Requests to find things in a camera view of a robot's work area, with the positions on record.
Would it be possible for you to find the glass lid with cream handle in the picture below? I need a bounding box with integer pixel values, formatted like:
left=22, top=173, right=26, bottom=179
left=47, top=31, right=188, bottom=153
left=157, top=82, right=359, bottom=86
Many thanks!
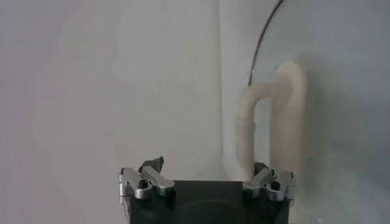
left=235, top=0, right=390, bottom=224

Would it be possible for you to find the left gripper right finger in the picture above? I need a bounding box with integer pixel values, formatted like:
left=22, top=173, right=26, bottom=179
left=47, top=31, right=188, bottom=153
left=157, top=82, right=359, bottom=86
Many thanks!
left=243, top=162, right=296, bottom=202

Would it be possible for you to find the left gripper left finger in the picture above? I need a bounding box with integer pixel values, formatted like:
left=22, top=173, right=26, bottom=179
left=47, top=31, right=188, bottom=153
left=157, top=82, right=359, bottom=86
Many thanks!
left=119, top=156, right=176, bottom=200

